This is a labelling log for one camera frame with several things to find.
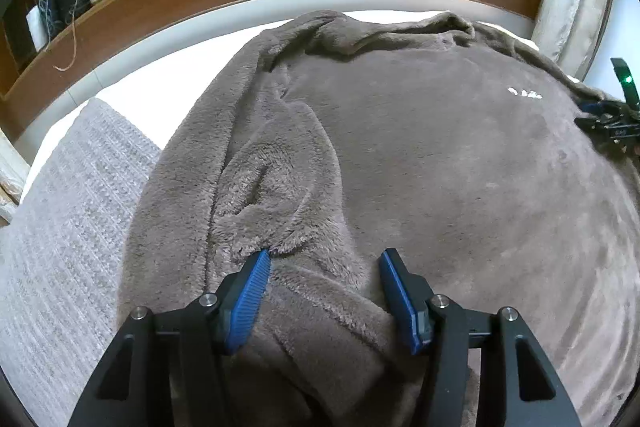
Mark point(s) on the grey knitted sweater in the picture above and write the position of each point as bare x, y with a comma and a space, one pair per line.
65, 232

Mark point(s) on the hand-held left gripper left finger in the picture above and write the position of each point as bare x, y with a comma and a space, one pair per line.
250, 302

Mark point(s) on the dark thread spool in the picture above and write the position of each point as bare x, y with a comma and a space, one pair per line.
65, 4

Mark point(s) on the white thread spool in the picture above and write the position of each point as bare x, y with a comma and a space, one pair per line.
37, 29

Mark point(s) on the brown fleece garment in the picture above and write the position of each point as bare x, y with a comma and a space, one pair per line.
425, 167

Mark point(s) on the loose tan thread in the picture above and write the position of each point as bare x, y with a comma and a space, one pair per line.
73, 37

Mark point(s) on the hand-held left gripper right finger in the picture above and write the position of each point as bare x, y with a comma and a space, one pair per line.
400, 302

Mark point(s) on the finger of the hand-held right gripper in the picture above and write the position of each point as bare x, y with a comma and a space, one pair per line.
597, 113

